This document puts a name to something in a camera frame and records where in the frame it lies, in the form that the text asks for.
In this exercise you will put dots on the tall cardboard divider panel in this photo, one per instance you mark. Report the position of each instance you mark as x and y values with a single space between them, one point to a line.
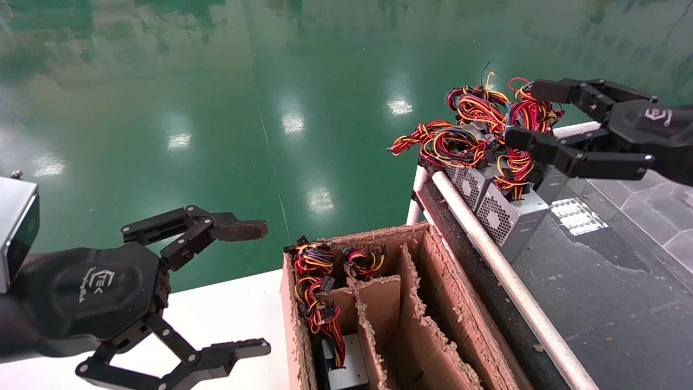
417 325

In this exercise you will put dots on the grey power supply unit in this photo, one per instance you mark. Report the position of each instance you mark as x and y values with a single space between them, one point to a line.
552 187
352 363
468 184
514 227

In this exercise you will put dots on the short cardboard cross divider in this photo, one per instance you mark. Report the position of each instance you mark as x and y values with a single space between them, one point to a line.
379 303

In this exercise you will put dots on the short white rack pipe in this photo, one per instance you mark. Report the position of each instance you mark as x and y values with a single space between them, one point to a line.
419 184

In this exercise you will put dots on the torn brown cardboard box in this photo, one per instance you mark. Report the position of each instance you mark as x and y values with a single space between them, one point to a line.
455 309

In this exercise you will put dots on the clear plastic divider tray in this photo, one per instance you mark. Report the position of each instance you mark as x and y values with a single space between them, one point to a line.
649 206

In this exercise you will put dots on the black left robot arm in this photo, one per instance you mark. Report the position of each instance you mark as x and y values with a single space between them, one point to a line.
11 330

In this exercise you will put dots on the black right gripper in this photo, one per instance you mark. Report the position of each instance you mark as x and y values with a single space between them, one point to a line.
660 135

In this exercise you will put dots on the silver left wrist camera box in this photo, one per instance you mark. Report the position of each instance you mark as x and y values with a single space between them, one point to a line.
13 227

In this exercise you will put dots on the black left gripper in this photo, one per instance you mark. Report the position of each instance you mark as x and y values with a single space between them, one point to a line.
97 292

